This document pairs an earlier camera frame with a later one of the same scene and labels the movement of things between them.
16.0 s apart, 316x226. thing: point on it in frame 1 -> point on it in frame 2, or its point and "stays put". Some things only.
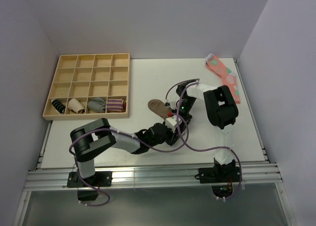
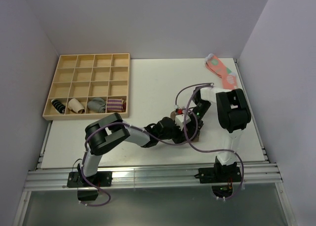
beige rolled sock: [75, 105] stays put
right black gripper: [185, 120] -> [200, 125]
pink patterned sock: [228, 79] stays put
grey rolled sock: [97, 104] stays put
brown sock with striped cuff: [159, 108] -> [179, 111]
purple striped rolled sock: [116, 105] stays put
